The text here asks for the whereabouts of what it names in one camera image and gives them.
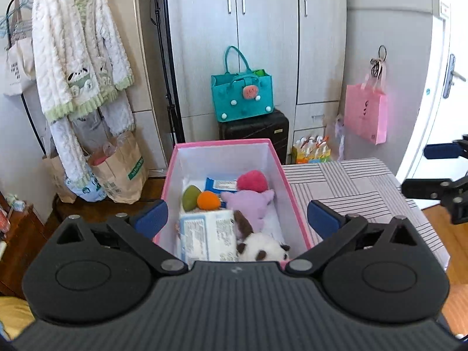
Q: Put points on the white green fleece robe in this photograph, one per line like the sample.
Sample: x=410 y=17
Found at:
x=73 y=44

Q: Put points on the yellow blanket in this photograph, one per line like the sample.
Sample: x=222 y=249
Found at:
x=12 y=314

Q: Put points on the teal felt bag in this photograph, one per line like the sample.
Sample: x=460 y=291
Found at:
x=234 y=98

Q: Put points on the white canvas tote bag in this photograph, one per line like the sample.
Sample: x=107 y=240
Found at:
x=18 y=69

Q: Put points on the orange plush toy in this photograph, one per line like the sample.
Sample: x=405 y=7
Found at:
x=207 y=200

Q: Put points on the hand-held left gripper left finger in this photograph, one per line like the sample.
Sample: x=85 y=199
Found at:
x=153 y=219

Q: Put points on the pack of drink bottles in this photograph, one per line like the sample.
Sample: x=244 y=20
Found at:
x=310 y=155

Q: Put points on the light blue wet wipes pack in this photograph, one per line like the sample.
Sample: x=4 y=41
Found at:
x=204 y=234

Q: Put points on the pink storage box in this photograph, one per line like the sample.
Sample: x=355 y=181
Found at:
x=219 y=161

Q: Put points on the black tripod stand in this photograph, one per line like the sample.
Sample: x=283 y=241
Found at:
x=172 y=113

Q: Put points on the blue white plastic bag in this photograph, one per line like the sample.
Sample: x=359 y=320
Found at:
x=87 y=192

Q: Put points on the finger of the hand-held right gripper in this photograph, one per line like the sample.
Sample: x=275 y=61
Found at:
x=427 y=189
x=442 y=151

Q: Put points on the small brown paper bag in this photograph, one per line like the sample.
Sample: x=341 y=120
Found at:
x=58 y=182

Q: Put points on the beige wooden cabinet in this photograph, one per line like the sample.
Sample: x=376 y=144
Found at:
x=144 y=62

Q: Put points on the white brown dog plush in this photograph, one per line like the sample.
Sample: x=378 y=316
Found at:
x=259 y=246

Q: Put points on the red plush toy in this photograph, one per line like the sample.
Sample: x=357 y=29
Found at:
x=252 y=182

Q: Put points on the purple plush toy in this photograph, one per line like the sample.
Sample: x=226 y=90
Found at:
x=248 y=204

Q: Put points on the striped tablecloth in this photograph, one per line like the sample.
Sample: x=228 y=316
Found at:
x=358 y=186

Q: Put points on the clear plastic bag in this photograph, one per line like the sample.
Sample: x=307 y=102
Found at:
x=340 y=135

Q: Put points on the large brown paper bag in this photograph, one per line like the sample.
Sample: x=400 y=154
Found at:
x=120 y=179

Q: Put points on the white door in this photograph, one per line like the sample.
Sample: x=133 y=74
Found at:
x=431 y=124

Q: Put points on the dark blue wet wipes pack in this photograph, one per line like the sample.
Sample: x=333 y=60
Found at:
x=219 y=184

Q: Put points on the black suitcase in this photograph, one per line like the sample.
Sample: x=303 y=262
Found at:
x=270 y=131

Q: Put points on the white wardrobe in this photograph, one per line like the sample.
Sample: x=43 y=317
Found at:
x=267 y=44

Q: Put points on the white wall switch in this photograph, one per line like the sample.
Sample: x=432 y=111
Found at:
x=444 y=10

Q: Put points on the pink shopping bag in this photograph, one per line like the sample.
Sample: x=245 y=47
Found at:
x=365 y=113

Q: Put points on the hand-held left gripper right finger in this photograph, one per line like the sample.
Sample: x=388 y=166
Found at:
x=321 y=219

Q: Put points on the green plush toy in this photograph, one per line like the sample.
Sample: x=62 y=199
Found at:
x=190 y=197

